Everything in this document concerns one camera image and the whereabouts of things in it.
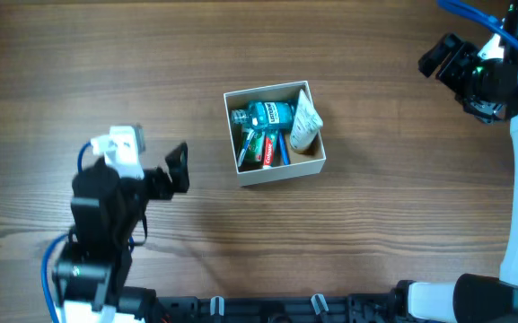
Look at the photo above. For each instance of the white conditioner tube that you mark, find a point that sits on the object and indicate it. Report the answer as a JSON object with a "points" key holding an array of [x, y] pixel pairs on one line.
{"points": [[307, 124]]}

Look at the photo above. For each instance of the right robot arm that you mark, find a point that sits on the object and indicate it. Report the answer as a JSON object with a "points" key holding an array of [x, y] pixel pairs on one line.
{"points": [[485, 82]]}

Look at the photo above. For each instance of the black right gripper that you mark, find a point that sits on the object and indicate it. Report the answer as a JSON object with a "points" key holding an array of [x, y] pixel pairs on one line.
{"points": [[454, 63]]}

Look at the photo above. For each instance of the blue disposable razor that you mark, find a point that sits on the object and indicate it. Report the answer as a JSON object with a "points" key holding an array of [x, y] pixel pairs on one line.
{"points": [[283, 149]]}

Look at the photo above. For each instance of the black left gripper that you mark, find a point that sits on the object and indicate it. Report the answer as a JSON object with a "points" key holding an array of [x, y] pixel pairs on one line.
{"points": [[161, 180]]}

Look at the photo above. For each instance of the Colgate toothpaste tube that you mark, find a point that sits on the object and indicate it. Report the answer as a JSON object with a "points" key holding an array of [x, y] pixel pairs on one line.
{"points": [[270, 145]]}

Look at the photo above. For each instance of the blue mouthwash bottle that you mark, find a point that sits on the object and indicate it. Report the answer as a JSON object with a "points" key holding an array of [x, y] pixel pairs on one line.
{"points": [[265, 115]]}

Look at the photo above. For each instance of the white open cardboard box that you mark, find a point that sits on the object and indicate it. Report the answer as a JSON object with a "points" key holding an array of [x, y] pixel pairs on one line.
{"points": [[301, 164]]}

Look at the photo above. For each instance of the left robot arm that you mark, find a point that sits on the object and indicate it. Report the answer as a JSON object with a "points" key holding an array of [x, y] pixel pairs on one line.
{"points": [[84, 271]]}

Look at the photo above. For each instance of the blue white toothbrush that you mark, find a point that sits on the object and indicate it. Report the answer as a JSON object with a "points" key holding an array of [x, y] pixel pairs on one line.
{"points": [[247, 136]]}

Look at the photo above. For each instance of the green Dettol soap bar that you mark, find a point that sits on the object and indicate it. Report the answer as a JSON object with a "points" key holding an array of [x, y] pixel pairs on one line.
{"points": [[255, 151]]}

